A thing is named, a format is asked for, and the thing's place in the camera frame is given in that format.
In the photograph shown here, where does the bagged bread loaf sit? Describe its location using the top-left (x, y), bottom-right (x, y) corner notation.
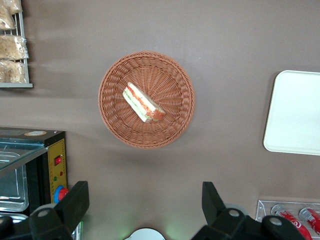
top-left (0, 7), bottom-right (16, 31)
top-left (0, 0), bottom-right (23, 15)
top-left (0, 34), bottom-right (30, 61)
top-left (0, 59), bottom-right (28, 84)

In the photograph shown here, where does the steel warmer pan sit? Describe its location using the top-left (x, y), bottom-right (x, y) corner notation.
top-left (0, 151), bottom-right (30, 213)
top-left (0, 212), bottom-right (29, 224)

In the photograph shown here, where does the round brown wicker basket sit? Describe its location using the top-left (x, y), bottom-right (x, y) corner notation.
top-left (97, 50), bottom-right (196, 150)

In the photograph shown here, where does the triangular sandwich wedge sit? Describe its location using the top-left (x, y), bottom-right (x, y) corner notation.
top-left (122, 81), bottom-right (167, 124)

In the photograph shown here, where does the clear acrylic bottle rack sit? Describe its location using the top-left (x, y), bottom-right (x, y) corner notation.
top-left (255, 199), bottom-right (320, 240)

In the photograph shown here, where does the tray of packaged snacks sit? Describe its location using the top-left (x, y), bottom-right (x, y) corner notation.
top-left (0, 0), bottom-right (34, 89)

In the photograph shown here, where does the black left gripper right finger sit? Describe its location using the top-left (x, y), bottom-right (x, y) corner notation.
top-left (191, 181), bottom-right (309, 240)

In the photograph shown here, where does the beige plastic tray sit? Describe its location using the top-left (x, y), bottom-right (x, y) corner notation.
top-left (263, 70), bottom-right (320, 156)

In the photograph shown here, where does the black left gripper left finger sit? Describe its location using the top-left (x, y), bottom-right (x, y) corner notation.
top-left (0, 180), bottom-right (90, 240)

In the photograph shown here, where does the red cola bottle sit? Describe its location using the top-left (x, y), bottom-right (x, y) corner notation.
top-left (271, 204), bottom-right (313, 240)
top-left (299, 207), bottom-right (320, 237)

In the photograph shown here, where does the black food warmer yellow panel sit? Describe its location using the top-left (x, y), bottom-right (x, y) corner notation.
top-left (0, 126), bottom-right (84, 240)

